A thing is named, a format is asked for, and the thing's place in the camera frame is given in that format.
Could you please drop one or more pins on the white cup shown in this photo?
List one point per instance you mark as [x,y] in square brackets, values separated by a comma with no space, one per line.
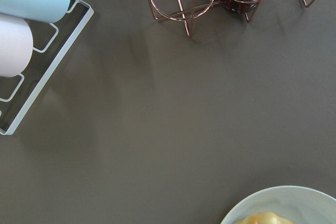
[16,45]

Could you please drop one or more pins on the white wire cup rack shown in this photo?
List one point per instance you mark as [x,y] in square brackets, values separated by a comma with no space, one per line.
[51,43]

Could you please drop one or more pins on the white round plate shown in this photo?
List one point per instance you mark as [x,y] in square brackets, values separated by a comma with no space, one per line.
[295,203]

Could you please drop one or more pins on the braided glazed donut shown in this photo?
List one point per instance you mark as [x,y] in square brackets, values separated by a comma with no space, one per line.
[263,218]

